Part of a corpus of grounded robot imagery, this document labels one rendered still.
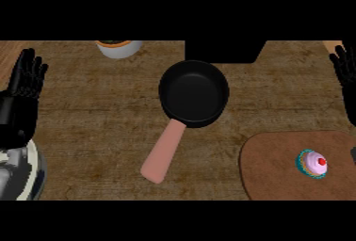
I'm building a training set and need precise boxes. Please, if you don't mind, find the black pan with pink handle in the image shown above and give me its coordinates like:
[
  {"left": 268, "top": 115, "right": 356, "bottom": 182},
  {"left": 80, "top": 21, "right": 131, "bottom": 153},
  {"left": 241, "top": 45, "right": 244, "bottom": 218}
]
[{"left": 139, "top": 59, "right": 231, "bottom": 185}]

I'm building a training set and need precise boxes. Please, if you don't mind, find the pink cupcake with teal wrapper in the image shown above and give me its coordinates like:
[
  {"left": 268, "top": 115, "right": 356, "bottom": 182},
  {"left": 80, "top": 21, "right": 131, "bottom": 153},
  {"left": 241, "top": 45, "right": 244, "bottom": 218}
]
[{"left": 296, "top": 149, "right": 330, "bottom": 180}]

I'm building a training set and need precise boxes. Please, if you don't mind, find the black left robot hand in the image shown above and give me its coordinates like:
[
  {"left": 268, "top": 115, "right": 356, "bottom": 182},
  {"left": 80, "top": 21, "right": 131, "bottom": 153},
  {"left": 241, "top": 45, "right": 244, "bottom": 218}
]
[{"left": 0, "top": 47, "right": 51, "bottom": 151}]

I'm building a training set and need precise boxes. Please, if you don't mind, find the brown wooden cutting board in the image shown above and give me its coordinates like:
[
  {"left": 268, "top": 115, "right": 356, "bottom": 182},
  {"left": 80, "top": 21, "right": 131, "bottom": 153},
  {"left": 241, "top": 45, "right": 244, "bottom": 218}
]
[{"left": 238, "top": 130, "right": 356, "bottom": 201}]

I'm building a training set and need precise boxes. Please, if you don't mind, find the black appliance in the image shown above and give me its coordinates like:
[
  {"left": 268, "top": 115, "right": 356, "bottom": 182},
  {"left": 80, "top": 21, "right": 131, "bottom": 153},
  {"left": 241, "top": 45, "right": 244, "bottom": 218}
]
[{"left": 184, "top": 40, "right": 269, "bottom": 64}]

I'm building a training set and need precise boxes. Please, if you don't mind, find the white plant pot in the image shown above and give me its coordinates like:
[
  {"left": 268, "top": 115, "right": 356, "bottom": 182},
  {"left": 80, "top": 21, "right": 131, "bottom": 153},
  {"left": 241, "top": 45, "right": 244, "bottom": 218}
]
[{"left": 95, "top": 40, "right": 145, "bottom": 59}]

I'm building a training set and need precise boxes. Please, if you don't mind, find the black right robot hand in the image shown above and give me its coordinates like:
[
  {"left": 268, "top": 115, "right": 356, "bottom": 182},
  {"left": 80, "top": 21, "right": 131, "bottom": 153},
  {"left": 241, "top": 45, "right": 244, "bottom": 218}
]
[{"left": 328, "top": 44, "right": 356, "bottom": 128}]

